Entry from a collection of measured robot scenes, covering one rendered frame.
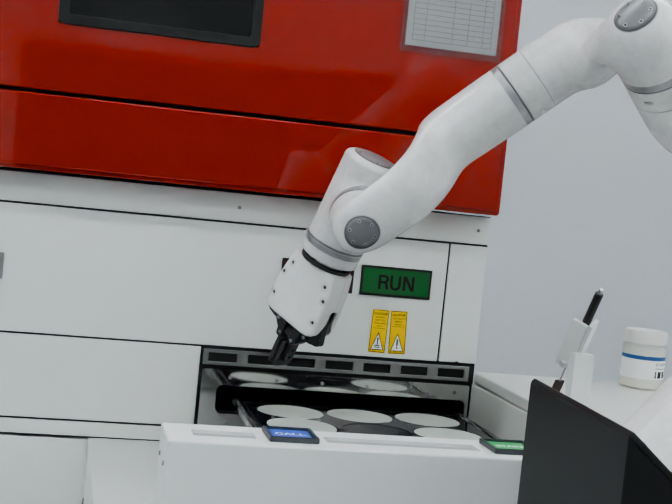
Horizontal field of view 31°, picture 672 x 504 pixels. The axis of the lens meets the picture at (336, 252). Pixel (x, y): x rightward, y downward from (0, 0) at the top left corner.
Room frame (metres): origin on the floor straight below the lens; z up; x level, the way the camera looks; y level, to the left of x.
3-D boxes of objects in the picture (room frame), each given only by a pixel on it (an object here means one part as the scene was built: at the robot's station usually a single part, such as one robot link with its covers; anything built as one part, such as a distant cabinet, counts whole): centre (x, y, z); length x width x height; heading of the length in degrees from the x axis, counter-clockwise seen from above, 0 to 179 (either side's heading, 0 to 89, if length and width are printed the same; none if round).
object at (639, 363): (2.03, -0.53, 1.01); 0.07 x 0.07 x 0.10
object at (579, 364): (1.70, -0.35, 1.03); 0.06 x 0.04 x 0.13; 13
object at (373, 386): (1.96, -0.02, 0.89); 0.44 x 0.02 x 0.10; 103
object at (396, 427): (1.76, -0.09, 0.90); 0.34 x 0.34 x 0.01; 13
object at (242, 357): (1.96, -0.02, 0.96); 0.44 x 0.01 x 0.02; 103
